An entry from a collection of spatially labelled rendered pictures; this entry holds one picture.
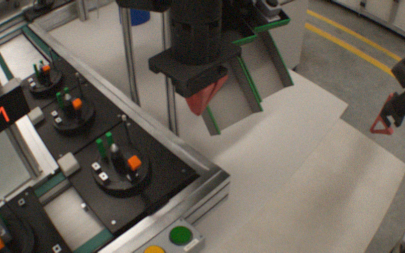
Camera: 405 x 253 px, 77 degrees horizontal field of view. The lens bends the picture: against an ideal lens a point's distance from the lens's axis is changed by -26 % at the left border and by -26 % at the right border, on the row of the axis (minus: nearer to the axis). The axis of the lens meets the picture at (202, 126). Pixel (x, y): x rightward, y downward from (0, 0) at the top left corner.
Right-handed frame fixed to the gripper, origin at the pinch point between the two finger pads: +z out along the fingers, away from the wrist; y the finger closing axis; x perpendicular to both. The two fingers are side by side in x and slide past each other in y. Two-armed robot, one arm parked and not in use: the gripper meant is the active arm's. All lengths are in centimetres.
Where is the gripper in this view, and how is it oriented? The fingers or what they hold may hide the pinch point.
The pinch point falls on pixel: (196, 108)
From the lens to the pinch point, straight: 45.0
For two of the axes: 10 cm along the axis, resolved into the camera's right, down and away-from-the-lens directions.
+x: 7.1, 5.1, -4.9
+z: -0.1, 7.0, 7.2
